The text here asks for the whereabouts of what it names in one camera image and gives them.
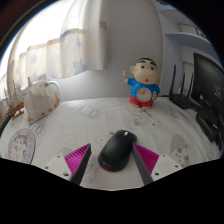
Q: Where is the white star-print curtain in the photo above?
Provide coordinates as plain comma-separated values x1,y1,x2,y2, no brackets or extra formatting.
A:
6,0,109,91

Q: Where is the large conch shell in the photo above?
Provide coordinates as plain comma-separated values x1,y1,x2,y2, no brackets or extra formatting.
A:
23,79,61,125

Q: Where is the cartoon boy figure clock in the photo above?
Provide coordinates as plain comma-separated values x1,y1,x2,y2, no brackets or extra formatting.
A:
123,56,161,110

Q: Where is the white printed tablecloth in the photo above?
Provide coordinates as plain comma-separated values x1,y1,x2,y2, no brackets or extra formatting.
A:
0,96,223,191

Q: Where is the black monitor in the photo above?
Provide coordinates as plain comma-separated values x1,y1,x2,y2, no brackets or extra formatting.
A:
190,52,224,118

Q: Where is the black computer mouse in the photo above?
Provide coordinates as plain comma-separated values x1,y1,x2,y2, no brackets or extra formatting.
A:
97,129,138,173

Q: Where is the white wall shelf unit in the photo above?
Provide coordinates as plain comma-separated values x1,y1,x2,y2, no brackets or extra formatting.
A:
159,6,224,64

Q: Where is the black keyboard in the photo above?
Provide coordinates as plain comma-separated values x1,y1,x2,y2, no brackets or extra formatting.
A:
0,114,11,136

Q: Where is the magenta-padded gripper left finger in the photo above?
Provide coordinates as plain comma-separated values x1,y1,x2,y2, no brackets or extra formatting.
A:
42,143,92,186

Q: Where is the black box with cables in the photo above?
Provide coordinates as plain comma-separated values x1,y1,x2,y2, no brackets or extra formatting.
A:
195,109,224,143

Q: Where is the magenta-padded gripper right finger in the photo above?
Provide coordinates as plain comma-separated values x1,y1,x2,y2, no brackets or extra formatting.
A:
132,143,184,186

